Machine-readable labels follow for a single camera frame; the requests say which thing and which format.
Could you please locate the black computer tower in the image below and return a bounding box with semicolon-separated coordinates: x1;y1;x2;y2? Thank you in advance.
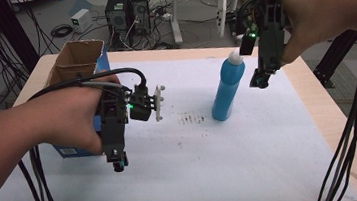
103;0;134;35
129;0;153;37

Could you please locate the black left gripper cable bundle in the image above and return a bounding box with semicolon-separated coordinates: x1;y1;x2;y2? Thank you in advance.
8;65;161;201

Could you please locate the black gripper cable bundle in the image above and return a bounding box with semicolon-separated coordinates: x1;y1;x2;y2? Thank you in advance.
235;0;357;201
8;65;161;201

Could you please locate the white desk leg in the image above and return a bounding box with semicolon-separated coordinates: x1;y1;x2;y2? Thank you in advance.
214;0;248;39
168;0;185;46

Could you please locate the black aluminium frame post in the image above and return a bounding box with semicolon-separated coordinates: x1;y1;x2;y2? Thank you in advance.
307;27;357;91

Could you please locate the white power supply box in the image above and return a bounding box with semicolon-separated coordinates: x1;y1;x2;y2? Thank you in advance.
68;7;95;35

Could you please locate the white foam mat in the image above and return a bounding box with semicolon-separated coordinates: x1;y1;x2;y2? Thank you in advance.
0;37;357;201

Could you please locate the coiled black floor cable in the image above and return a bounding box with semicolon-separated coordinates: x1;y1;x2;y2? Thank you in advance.
49;22;75;39

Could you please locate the black right gripper cable bundle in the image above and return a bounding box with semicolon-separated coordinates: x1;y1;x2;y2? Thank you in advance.
235;0;357;201

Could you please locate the blue bottle with white cap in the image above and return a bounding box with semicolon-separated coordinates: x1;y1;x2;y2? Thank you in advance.
205;47;252;123

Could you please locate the person's left hand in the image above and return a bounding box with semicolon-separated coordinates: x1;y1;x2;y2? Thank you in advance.
25;71;133;162

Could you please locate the grey floor mat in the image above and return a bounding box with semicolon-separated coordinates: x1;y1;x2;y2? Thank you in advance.
306;54;357;125

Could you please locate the person's right hand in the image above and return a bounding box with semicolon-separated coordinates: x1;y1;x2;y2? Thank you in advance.
271;0;357;68

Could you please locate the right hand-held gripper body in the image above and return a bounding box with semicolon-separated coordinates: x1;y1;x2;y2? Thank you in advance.
233;0;295;79

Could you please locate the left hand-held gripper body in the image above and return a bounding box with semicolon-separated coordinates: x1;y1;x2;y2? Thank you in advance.
94;80;174;157

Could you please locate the blue cardboard box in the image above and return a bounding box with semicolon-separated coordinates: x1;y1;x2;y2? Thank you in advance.
40;37;120;161

